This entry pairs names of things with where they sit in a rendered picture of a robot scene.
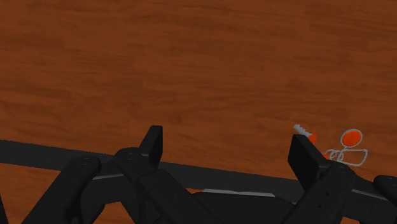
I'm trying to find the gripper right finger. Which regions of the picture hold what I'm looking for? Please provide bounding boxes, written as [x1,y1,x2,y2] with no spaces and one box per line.
[280,134,397,224]

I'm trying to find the orange keys on grey ring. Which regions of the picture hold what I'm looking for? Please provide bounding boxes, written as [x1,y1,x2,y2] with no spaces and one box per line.
[293,123,369,167]

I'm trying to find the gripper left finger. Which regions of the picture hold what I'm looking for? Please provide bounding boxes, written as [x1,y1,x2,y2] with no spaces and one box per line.
[0,125,223,224]

